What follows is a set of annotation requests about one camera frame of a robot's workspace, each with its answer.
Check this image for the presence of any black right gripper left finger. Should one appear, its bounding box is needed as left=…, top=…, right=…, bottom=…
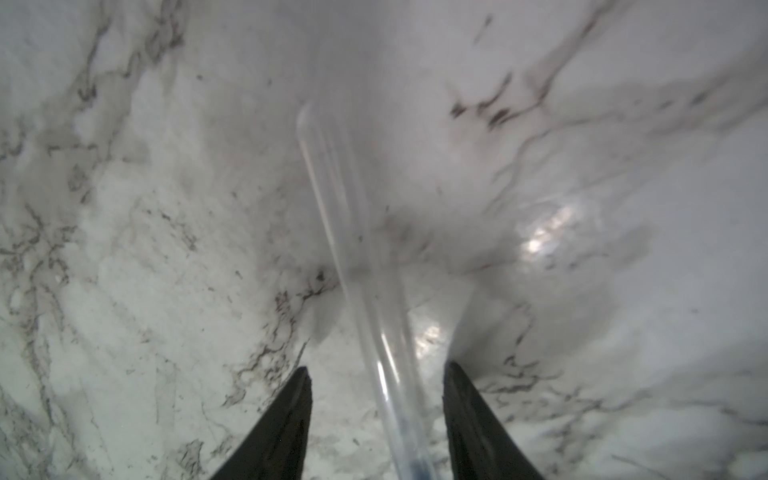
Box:
left=212, top=367, right=312, bottom=480

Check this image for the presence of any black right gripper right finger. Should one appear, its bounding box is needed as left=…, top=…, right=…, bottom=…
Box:
left=443, top=361, right=543, bottom=480

